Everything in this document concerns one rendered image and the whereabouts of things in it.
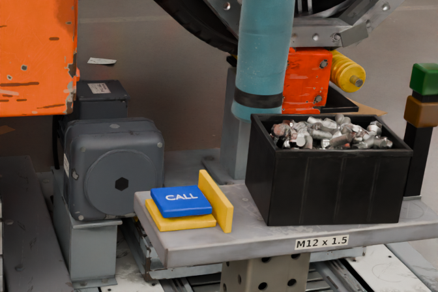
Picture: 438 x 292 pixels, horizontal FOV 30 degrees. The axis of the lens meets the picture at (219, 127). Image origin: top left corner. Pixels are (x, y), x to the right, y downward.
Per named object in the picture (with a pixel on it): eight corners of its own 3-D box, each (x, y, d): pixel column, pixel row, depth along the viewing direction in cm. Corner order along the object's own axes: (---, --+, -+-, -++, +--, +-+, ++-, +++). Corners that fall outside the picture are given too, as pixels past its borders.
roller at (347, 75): (306, 52, 185) (309, 27, 183) (370, 96, 159) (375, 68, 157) (282, 52, 183) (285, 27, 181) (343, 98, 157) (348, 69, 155)
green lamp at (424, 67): (430, 87, 122) (435, 61, 121) (445, 96, 119) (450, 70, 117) (407, 88, 121) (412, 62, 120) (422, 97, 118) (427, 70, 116)
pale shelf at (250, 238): (384, 188, 135) (388, 171, 134) (443, 238, 121) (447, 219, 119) (132, 209, 121) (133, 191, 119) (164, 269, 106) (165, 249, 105)
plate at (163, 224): (197, 200, 118) (198, 194, 118) (216, 227, 112) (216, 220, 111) (144, 204, 116) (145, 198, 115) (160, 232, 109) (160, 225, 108)
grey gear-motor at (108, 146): (114, 194, 199) (120, 57, 186) (161, 288, 163) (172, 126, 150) (39, 200, 193) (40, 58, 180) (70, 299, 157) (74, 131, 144)
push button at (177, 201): (195, 197, 118) (197, 184, 117) (212, 221, 112) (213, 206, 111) (149, 201, 115) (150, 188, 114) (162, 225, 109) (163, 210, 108)
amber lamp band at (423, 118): (423, 118, 124) (429, 93, 123) (438, 128, 121) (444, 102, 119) (401, 119, 123) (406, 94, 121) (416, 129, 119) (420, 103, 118)
